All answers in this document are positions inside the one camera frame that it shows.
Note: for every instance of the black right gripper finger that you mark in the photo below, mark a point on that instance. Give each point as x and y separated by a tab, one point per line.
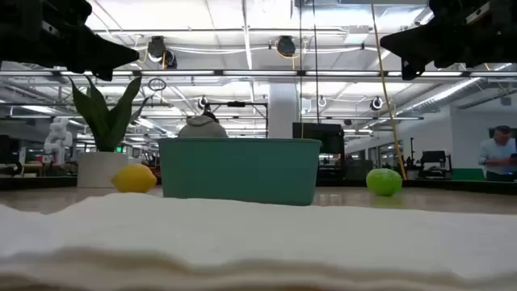
414	44

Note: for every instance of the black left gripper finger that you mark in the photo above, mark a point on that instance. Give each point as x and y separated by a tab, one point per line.
105	54

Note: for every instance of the yellow lemon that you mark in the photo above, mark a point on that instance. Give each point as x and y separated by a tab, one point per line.
134	178

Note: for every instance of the green lettuce head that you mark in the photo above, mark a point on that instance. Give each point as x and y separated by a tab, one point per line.
383	182

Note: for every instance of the teal plastic tupperware container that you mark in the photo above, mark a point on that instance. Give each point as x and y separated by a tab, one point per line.
238	174

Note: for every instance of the green leafy plant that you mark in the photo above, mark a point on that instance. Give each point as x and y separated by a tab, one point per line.
107	129

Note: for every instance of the white robot figure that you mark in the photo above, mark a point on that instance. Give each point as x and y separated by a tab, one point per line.
58	139

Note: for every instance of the black workstation monitor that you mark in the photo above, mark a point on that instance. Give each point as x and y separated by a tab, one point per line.
434	157

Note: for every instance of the white plant pot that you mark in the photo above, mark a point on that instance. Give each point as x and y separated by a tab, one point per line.
101	169

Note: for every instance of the person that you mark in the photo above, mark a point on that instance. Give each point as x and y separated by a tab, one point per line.
497	155
202	127

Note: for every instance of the white folded cloth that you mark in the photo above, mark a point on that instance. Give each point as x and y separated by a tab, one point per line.
258	242

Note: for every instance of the black metal table frame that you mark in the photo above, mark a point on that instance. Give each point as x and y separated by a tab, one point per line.
444	186

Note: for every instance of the black rig frame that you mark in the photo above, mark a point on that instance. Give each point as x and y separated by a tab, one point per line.
242	104

